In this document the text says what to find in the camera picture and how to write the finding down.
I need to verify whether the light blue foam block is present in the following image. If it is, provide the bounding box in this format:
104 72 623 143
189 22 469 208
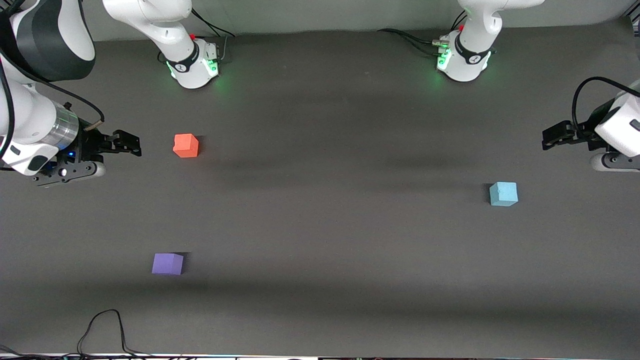
489 181 519 207

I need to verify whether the orange foam block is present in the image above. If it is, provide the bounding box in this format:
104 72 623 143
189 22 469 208
173 133 200 159

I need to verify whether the purple foam block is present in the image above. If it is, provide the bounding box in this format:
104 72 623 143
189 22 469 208
151 253 185 276

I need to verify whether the black right arm base cable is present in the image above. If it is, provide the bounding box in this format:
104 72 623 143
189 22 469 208
190 7 236 38

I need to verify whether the black looped cable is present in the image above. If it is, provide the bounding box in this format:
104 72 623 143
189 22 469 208
76 309 151 358

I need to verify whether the black cable at table edge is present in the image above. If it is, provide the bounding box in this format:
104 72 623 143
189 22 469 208
0 344 66 360

